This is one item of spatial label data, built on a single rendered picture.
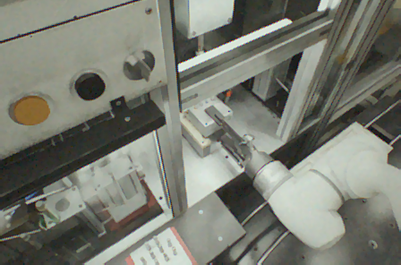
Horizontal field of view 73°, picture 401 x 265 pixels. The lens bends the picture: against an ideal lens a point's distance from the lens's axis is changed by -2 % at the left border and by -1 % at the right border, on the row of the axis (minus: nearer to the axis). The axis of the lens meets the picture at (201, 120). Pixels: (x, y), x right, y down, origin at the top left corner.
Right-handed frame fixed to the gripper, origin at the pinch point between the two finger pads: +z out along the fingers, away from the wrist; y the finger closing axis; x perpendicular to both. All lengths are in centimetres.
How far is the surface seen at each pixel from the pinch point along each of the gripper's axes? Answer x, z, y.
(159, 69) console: 21.4, -13.8, 38.5
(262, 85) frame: -24.9, 5.3, -3.6
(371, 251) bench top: -26, -52, -33
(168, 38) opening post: 19.2, -12.8, 41.6
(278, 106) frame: -25.4, -2.8, -7.1
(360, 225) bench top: -30, -45, -33
